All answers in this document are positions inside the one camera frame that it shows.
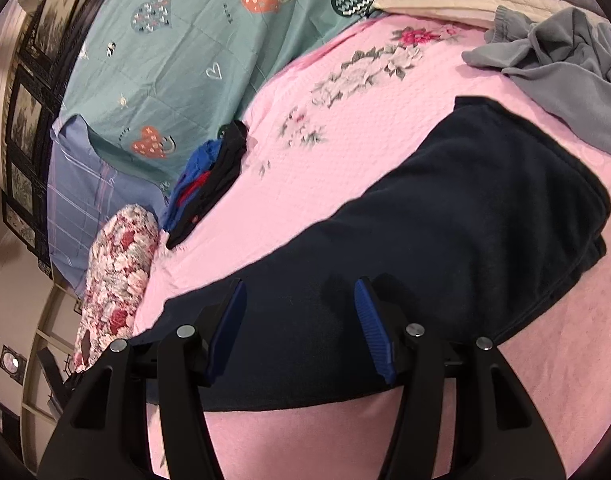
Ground folded blue garment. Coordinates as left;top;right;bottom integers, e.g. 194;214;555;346
160;139;222;232

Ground teal heart print blanket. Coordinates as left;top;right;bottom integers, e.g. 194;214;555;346
62;0;374;188

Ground pink bed sheet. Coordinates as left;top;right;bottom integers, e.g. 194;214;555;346
134;15;611;472

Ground dark framed wall pictures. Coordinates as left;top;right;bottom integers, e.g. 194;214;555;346
1;0;104;276

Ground navy pants with grey lining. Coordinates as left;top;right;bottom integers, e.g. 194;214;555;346
138;96;611;412

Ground grey crumpled garment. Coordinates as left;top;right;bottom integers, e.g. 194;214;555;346
462;0;611;155

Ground folded black garment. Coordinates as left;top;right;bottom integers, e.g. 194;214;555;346
166;120;248;249

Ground blue striped pillow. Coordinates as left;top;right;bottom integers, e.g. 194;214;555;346
46;115;167;297

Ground floral rolled quilt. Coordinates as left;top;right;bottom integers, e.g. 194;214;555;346
71;205;159;373

